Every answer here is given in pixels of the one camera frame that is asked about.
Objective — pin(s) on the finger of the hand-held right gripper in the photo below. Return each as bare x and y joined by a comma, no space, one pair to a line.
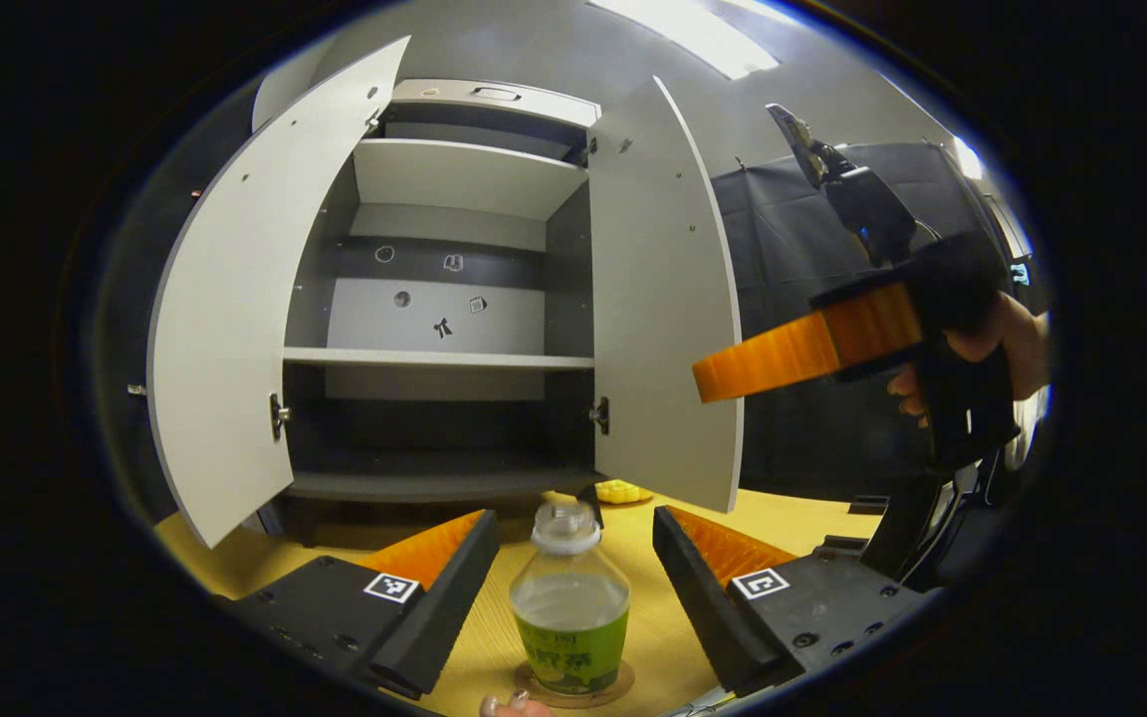
793,349

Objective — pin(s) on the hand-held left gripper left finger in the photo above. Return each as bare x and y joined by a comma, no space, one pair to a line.
449,607

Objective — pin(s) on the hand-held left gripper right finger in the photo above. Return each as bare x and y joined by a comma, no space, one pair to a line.
703,607

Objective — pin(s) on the round brown coaster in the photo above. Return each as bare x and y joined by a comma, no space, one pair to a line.
623,682

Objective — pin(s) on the clear bottle with green label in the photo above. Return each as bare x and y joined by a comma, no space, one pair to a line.
571,617

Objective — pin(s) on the white cabinet door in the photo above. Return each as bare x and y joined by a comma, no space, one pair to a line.
663,299
235,319

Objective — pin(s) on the white and grey cabinet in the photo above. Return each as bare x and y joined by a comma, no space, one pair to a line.
434,428

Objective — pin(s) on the beige cabinet drawer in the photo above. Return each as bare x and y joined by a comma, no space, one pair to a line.
554,105

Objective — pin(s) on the white cabinet shelf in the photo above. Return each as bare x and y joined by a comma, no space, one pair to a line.
464,179

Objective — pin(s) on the small ceiling light panel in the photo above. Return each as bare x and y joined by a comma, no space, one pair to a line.
968,157

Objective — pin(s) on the small yellow object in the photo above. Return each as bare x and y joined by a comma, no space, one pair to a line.
623,492

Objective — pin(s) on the large ceiling light panel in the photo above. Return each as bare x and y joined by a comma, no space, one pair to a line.
693,35

